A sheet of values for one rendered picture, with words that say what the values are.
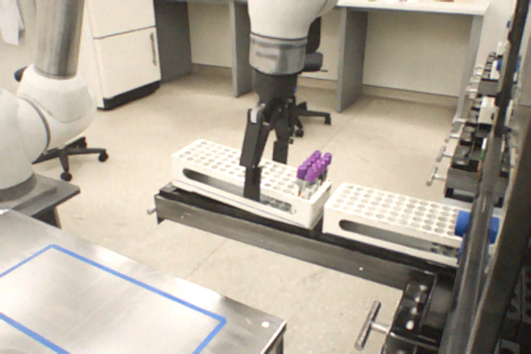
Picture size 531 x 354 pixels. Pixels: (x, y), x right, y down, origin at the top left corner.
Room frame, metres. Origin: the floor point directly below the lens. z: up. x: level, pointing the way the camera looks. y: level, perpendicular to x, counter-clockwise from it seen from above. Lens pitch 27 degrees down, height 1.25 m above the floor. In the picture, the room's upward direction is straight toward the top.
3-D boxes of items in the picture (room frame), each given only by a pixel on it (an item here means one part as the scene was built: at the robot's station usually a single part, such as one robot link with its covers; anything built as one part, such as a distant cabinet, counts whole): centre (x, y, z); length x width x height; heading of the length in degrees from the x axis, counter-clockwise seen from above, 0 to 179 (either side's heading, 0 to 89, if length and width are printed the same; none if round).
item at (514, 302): (0.43, -0.29, 0.85); 0.12 x 0.02 x 0.06; 153
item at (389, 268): (0.71, -0.08, 0.78); 0.73 x 0.14 x 0.09; 63
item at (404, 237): (0.63, -0.24, 0.83); 0.30 x 0.10 x 0.06; 63
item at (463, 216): (0.42, -0.21, 0.98); 0.03 x 0.01 x 0.03; 153
